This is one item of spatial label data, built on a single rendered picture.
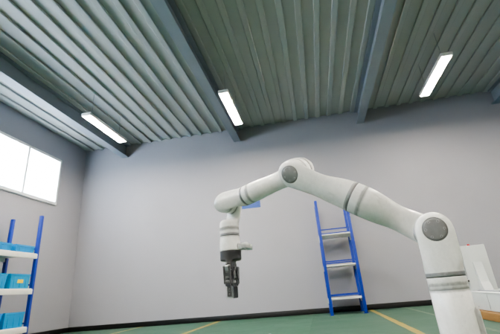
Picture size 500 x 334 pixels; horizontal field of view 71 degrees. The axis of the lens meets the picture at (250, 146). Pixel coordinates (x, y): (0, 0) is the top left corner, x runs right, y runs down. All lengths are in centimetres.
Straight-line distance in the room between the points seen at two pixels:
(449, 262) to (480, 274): 439
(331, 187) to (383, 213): 16
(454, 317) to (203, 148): 752
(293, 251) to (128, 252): 354
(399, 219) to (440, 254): 14
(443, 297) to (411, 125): 731
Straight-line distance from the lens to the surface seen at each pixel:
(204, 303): 765
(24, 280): 678
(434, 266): 103
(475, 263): 544
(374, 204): 106
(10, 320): 667
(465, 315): 103
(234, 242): 127
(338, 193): 107
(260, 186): 122
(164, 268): 795
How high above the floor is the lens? 48
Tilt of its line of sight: 22 degrees up
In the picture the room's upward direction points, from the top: 5 degrees counter-clockwise
